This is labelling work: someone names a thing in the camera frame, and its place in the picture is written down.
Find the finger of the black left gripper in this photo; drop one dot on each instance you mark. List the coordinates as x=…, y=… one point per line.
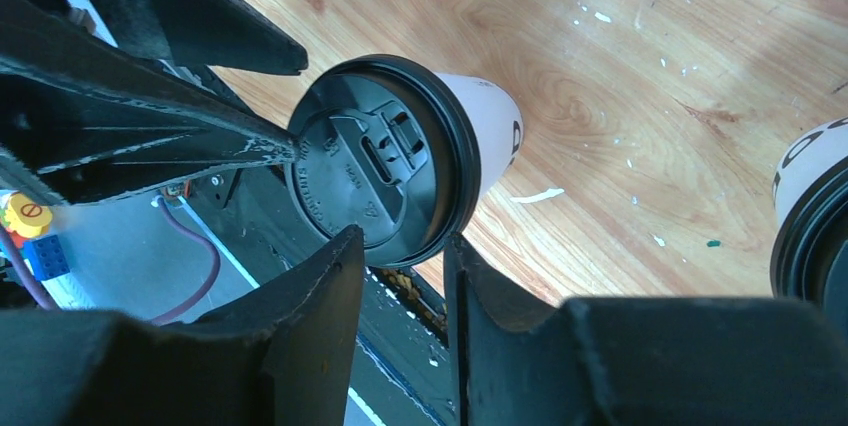
x=228, y=33
x=83, y=122

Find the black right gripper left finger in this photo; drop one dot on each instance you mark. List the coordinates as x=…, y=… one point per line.
x=280, y=355

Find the black plastic cup lid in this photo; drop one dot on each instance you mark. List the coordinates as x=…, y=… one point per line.
x=805, y=261

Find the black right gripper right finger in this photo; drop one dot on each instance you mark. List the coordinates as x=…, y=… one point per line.
x=517, y=360

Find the white paper coffee cup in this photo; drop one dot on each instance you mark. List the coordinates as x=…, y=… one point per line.
x=806, y=161

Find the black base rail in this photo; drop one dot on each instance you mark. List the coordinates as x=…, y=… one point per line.
x=401, y=367

